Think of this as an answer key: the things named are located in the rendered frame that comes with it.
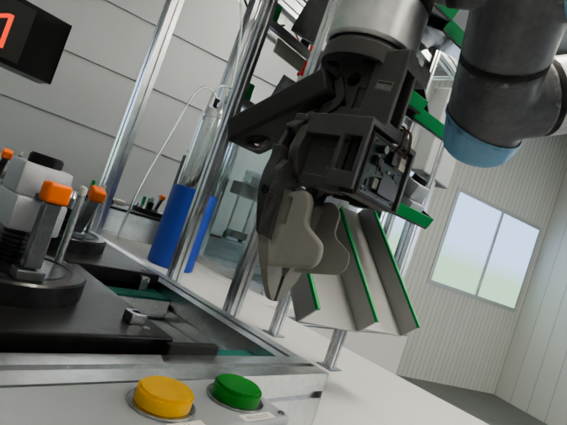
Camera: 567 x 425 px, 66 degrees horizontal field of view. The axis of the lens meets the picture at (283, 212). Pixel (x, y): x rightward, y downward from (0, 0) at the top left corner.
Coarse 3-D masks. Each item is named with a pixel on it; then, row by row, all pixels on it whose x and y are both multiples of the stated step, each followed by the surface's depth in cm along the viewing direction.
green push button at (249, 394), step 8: (224, 376) 36; (232, 376) 36; (240, 376) 37; (216, 384) 34; (224, 384) 34; (232, 384) 35; (240, 384) 35; (248, 384) 36; (216, 392) 34; (224, 392) 34; (232, 392) 34; (240, 392) 34; (248, 392) 34; (256, 392) 35; (224, 400) 34; (232, 400) 33; (240, 400) 33; (248, 400) 34; (256, 400) 34; (248, 408) 34
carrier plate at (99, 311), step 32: (96, 288) 49; (0, 320) 32; (32, 320) 34; (64, 320) 37; (96, 320) 39; (32, 352) 33; (64, 352) 34; (96, 352) 36; (128, 352) 39; (160, 352) 41
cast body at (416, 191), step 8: (408, 176) 78; (416, 176) 77; (408, 184) 77; (416, 184) 76; (424, 184) 77; (408, 192) 77; (416, 192) 77; (424, 192) 78; (408, 200) 76; (416, 200) 78; (416, 208) 77
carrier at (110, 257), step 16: (96, 208) 75; (0, 224) 66; (64, 224) 67; (80, 240) 64; (96, 240) 69; (64, 256) 60; (80, 256) 63; (96, 256) 67; (112, 256) 71; (128, 256) 76; (96, 272) 62; (112, 272) 63; (128, 272) 65; (144, 272) 67
